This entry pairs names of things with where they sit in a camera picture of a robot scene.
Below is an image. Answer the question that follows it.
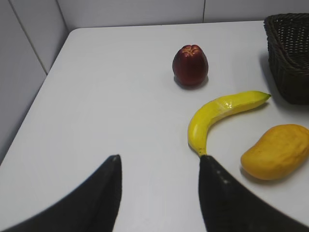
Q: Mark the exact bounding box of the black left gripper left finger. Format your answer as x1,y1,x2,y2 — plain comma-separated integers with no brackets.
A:
7,155,122,232

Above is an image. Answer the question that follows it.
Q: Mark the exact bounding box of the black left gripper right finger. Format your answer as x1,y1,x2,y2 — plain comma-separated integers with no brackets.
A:
198,155,309,232

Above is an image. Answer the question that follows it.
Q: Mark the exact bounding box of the yellow banana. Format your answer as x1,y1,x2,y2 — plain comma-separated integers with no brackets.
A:
187,90,271,157

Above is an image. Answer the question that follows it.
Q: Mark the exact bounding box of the black wicker basket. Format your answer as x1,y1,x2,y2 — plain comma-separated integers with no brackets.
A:
264,13,309,105

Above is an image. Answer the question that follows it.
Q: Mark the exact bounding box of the yellow mango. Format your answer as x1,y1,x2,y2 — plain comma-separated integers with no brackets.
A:
240,124,309,181

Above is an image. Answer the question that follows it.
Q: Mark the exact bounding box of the dark red apple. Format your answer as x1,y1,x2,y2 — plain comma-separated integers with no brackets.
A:
172,44,209,87

